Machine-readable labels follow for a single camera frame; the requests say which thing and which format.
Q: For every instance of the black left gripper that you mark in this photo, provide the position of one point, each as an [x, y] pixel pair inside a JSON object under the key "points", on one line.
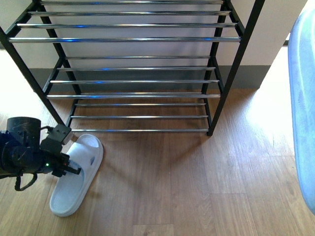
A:
{"points": [[55, 161]]}

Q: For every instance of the light blue slipper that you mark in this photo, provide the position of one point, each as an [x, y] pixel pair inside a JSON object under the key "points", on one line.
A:
{"points": [[301, 64], [87, 154]]}

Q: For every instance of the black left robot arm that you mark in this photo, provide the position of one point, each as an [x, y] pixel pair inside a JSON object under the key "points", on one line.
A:
{"points": [[28, 148]]}

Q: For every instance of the black metal shoe rack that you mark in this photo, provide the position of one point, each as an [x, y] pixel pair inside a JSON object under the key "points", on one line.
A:
{"points": [[131, 66]]}

